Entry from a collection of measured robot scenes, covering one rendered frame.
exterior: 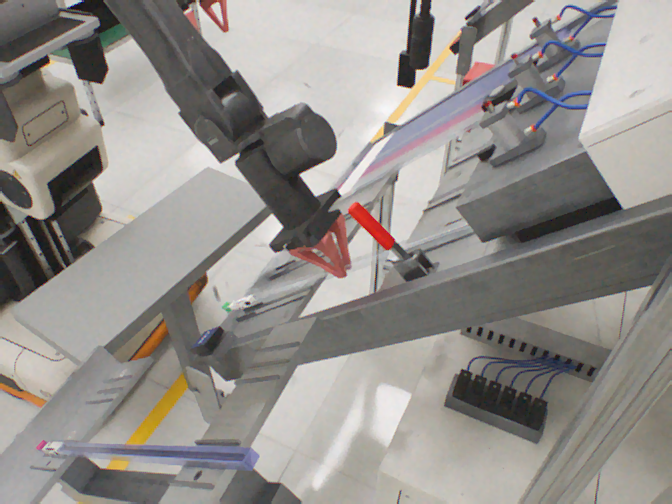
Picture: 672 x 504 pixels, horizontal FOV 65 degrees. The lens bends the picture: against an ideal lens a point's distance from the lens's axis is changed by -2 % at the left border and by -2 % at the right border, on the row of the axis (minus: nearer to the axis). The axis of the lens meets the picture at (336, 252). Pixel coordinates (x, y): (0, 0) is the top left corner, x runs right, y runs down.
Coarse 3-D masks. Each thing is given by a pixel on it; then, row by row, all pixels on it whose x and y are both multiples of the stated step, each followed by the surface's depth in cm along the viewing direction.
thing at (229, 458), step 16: (64, 448) 68; (80, 448) 65; (96, 448) 61; (112, 448) 58; (128, 448) 56; (144, 448) 53; (160, 448) 51; (176, 448) 49; (192, 448) 47; (208, 448) 45; (224, 448) 44; (240, 448) 42; (176, 464) 49; (192, 464) 46; (208, 464) 44; (224, 464) 42; (240, 464) 41
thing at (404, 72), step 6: (402, 54) 68; (402, 60) 68; (408, 60) 68; (402, 66) 69; (408, 66) 68; (402, 72) 69; (408, 72) 69; (414, 72) 69; (402, 78) 70; (408, 78) 69; (414, 78) 70; (402, 84) 70; (408, 84) 70; (414, 84) 71
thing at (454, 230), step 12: (444, 228) 60; (456, 228) 59; (468, 228) 58; (408, 240) 64; (420, 240) 62; (432, 240) 61; (444, 240) 60; (372, 252) 68; (384, 252) 66; (348, 264) 71; (360, 264) 69; (312, 276) 76; (324, 276) 74; (276, 288) 82; (288, 288) 80; (300, 288) 79; (252, 300) 86; (264, 300) 85; (228, 312) 92
